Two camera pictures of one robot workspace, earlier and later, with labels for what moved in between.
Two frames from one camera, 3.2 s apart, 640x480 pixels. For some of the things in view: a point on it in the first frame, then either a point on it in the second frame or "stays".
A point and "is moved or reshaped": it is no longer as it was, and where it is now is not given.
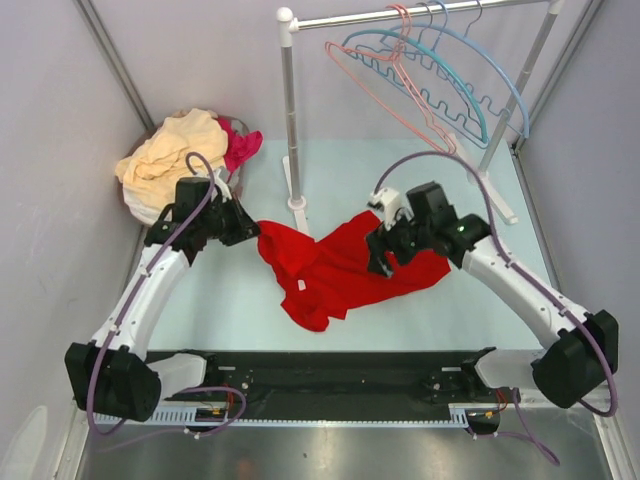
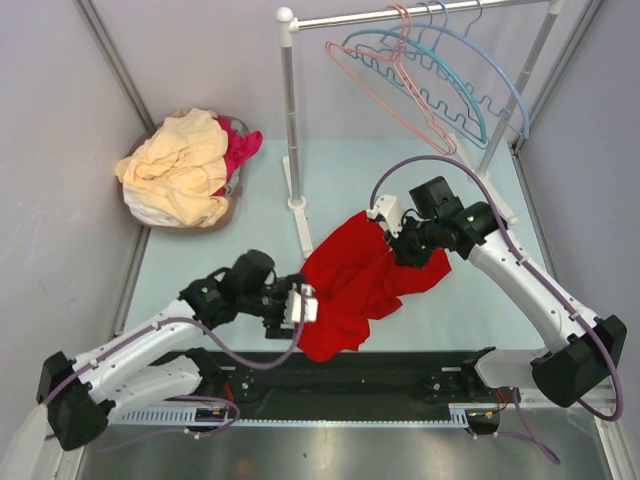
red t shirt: x=327 y=276 is moved or reshaped
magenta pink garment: x=240 y=147 stays
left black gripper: x=244 y=226 → x=273 y=326
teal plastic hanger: x=432 y=52 stays
